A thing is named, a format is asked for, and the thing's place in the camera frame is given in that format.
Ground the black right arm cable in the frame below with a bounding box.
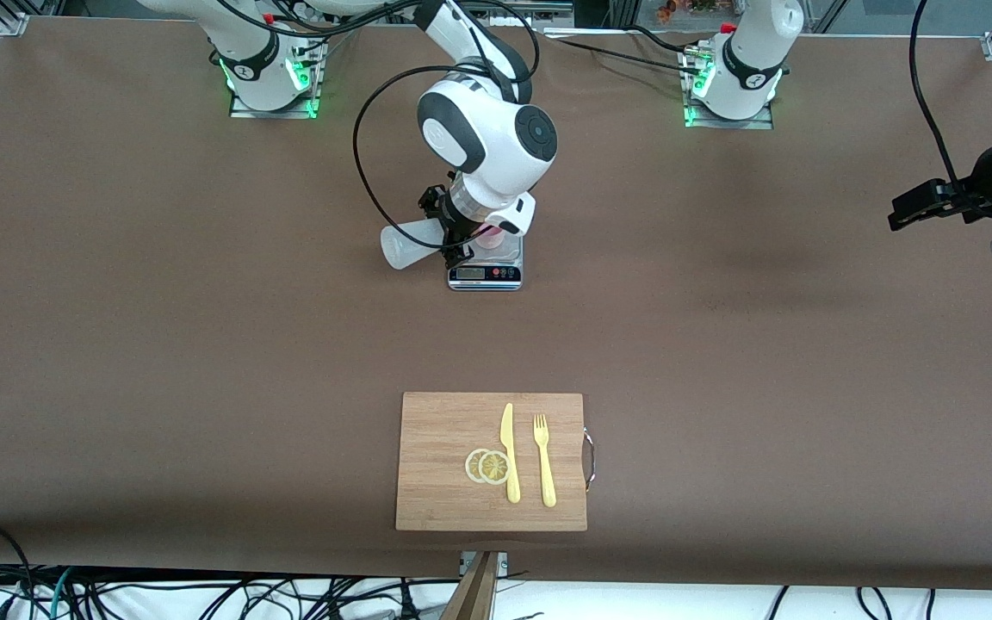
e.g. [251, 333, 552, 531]
[353, 0, 542, 252]

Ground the small metal bracket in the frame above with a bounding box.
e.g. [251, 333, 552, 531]
[460, 551, 510, 576]

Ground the yellow plastic knife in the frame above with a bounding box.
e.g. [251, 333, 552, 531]
[500, 402, 522, 505]

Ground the yellow plastic fork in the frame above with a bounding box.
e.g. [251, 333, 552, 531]
[533, 413, 558, 508]

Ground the lemon slice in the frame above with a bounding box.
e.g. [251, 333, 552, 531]
[478, 449, 512, 486]

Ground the white power strip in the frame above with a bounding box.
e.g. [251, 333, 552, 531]
[466, 10, 549, 28]

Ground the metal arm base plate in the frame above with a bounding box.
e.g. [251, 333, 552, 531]
[682, 43, 777, 131]
[227, 39, 326, 121]

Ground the teal cable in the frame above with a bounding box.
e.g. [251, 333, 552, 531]
[48, 568, 75, 620]

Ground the squeeze bottle with orange cap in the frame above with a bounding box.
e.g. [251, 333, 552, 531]
[379, 214, 462, 272]

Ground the brown table cover sheet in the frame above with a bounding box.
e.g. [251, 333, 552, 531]
[0, 15, 992, 595]

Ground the tall frame post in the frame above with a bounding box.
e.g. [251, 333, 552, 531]
[440, 551, 501, 620]

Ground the pink plastic cup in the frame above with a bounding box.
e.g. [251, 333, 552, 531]
[472, 222, 516, 252]

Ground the black power cable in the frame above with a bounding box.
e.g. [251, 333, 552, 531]
[533, 28, 704, 74]
[625, 24, 708, 59]

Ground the silver digital kitchen scale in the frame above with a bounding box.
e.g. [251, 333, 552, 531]
[448, 237, 524, 292]

